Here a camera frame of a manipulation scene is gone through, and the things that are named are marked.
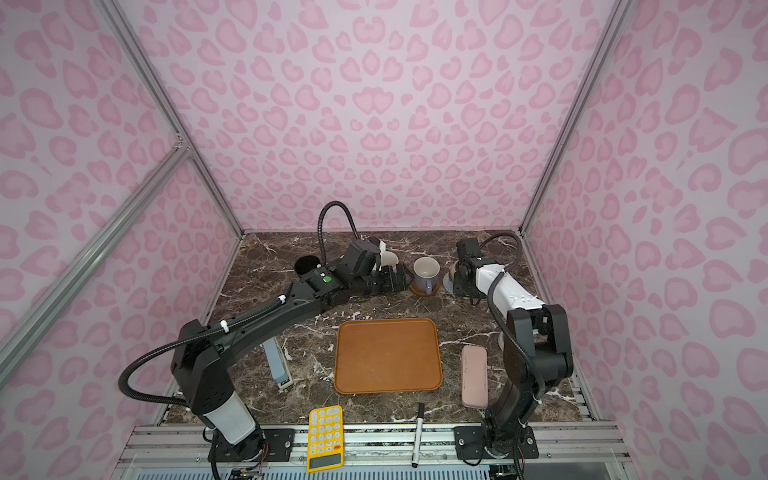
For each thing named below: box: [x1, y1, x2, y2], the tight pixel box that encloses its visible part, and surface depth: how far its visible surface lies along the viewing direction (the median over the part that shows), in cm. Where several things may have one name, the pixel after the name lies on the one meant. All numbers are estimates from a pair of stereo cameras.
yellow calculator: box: [306, 405, 345, 473], surface depth 75 cm
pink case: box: [461, 345, 488, 410], surface depth 83 cm
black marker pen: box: [411, 403, 425, 468], surface depth 75 cm
